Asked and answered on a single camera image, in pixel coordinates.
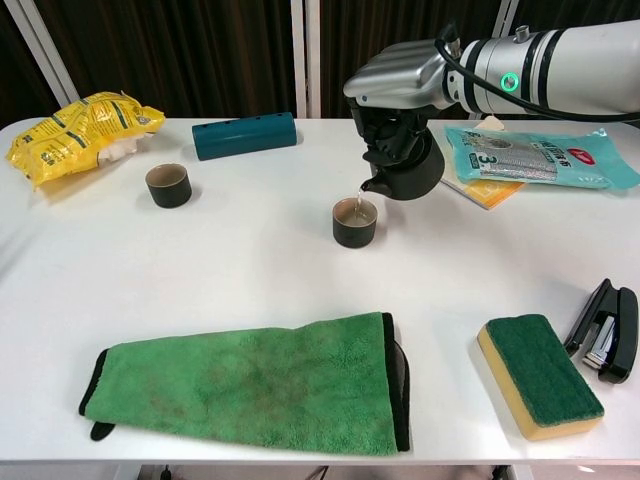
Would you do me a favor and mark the white yellow paper packet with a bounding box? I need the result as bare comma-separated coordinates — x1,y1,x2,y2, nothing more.
439,113,526,211

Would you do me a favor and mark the teal plastic package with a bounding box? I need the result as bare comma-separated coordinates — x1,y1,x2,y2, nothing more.
443,124,640,191

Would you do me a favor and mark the teal rounded box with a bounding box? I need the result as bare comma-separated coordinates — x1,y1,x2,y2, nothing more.
191,112,298,162

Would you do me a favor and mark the black teapot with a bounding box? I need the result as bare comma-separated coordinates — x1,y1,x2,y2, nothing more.
360,129,446,202

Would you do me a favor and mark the black stapler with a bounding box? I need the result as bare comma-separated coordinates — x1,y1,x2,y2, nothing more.
563,278,640,385

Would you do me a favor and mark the green microfiber towel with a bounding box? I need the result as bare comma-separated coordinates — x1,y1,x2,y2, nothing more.
78,311,412,457

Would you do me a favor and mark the dark green cup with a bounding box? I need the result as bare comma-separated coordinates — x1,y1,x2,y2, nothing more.
145,163,193,209
331,197,377,249

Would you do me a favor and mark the green yellow sponge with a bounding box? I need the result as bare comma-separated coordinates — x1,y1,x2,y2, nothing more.
476,313,606,442

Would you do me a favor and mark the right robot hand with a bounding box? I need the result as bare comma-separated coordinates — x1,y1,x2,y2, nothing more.
342,40,464,166

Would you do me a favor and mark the yellow snack bag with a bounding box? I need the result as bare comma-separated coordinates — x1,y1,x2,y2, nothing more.
4,90,166,192

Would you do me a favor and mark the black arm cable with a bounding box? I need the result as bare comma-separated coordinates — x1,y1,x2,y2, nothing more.
433,22,640,120

